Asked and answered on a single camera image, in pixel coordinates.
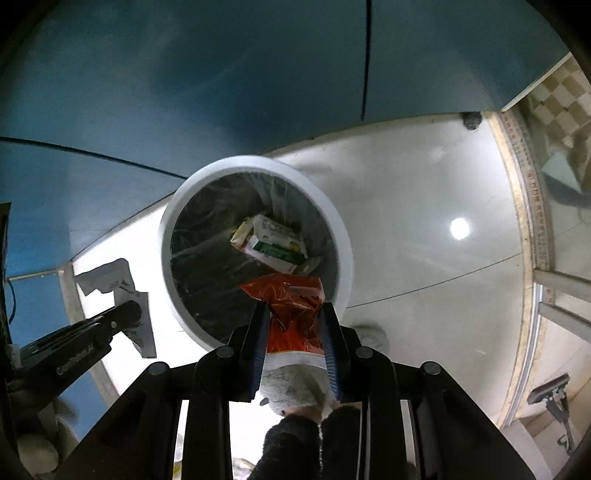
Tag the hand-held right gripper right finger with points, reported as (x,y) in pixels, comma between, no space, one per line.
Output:
(330,355)

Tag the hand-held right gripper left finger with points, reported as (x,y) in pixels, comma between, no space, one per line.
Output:
(257,355)

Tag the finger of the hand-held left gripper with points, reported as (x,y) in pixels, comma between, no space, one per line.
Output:
(125,314)

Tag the grey plastic wrapper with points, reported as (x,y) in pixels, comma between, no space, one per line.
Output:
(110,277)

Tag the red snack packet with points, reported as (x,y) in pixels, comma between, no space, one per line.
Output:
(295,318)

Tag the black plastic bin liner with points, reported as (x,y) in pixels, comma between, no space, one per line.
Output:
(203,263)

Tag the white round trash bin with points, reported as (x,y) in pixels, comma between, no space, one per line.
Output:
(325,207)

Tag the black fuzzy slipper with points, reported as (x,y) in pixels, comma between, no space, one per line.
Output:
(291,450)
(342,438)

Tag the white green carton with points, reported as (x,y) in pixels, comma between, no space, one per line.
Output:
(276,240)

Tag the yellow carton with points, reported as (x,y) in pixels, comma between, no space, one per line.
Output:
(242,232)

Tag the wooden door threshold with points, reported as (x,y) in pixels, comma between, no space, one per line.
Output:
(526,194)

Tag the dark round object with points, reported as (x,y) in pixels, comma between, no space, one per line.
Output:
(471,120)

